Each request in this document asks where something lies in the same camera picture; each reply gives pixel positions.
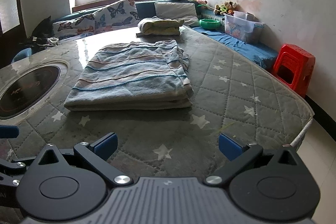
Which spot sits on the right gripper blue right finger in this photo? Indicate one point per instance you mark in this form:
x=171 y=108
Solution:
x=231 y=147

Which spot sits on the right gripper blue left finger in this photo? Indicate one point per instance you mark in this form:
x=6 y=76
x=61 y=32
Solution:
x=105 y=146

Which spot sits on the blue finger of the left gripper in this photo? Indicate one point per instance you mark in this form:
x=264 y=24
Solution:
x=8 y=132

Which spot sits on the blue striped knit garment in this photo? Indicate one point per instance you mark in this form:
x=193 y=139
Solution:
x=134 y=76

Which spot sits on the round black induction cooktop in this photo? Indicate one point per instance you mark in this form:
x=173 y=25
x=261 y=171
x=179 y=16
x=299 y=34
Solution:
x=28 y=89

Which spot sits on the grey quilted star table cover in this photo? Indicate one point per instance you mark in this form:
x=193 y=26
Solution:
x=114 y=128

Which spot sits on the dark wooden door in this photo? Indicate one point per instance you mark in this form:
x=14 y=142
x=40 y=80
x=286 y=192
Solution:
x=13 y=32

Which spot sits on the red plastic box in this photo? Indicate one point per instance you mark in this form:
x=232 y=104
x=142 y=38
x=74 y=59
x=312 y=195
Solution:
x=294 y=67

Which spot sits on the black bag on sofa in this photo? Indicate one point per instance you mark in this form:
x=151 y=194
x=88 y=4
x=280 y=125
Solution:
x=41 y=38

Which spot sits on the long butterfly print cushion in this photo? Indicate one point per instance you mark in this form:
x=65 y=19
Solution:
x=84 y=24

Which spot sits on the clear plastic storage box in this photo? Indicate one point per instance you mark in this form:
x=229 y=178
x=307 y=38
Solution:
x=242 y=29

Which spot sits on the green plastic bowl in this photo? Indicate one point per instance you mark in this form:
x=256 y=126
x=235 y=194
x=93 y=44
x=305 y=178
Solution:
x=209 y=24

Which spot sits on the folded yellow floral blanket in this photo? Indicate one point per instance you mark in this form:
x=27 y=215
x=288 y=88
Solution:
x=159 y=27

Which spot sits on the upright butterfly print pillow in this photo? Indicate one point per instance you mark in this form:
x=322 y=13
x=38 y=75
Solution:
x=118 y=15

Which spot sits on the colourful plush toy pile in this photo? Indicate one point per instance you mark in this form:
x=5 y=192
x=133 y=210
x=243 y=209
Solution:
x=226 y=8

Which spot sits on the blue sofa bench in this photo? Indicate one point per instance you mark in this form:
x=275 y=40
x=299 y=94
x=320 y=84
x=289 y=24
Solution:
x=258 y=53

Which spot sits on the grey plain pillow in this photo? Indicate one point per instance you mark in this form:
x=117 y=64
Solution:
x=176 y=10

